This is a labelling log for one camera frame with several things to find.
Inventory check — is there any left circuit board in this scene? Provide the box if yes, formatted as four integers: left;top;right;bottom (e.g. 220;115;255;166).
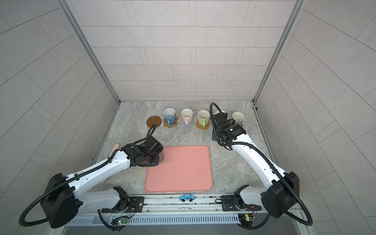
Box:
112;216;129;226

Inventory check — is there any beige wooden cylinder object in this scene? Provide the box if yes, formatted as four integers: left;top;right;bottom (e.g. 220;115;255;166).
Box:
110;144;120;157

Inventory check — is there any brown wooden round coaster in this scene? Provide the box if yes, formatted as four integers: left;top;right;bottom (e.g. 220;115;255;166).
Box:
146;116;162;128

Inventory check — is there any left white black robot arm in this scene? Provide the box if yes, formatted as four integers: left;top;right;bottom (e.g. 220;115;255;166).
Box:
19;136;164;229

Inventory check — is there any pink rectangular tray mat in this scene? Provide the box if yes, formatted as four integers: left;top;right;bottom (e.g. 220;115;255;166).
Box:
145;146;213;193

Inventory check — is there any aluminium mounting rail frame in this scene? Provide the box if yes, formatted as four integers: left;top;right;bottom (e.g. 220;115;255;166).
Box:
57;192;305;218

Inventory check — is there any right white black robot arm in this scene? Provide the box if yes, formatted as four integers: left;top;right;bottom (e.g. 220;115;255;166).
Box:
210;112;313;226

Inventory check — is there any white mug pink handle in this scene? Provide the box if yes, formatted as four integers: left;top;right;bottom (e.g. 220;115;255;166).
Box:
181;108;193;120

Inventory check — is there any small blue toy car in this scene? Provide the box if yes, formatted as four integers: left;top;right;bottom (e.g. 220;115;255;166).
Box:
179;194;195;202

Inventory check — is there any right circuit board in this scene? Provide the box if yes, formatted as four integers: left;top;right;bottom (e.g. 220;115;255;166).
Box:
238;214;257;227

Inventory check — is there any dark grey mug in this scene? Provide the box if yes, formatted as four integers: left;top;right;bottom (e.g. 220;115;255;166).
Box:
159;150;165;163

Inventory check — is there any grey mug blue handle front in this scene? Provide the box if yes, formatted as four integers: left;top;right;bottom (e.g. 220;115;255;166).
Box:
164;108;176;125

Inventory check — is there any circuit board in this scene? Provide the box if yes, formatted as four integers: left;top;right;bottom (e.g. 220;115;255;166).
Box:
112;216;129;226
238;214;257;227

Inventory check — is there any blue knitted round coaster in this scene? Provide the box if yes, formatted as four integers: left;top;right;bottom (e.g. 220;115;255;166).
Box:
180;118;195;128

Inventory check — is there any woven rattan round coaster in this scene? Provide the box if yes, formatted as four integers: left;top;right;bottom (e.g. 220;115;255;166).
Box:
196;119;211;130

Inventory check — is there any cork paw print coaster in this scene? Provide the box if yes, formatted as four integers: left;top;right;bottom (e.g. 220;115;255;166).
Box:
163;117;179;129

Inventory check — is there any white mug green handle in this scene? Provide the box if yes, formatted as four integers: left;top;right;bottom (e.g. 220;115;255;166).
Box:
198;110;210;120

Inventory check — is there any white mug blue handle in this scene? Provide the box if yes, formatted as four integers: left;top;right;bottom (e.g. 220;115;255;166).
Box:
215;110;226;115

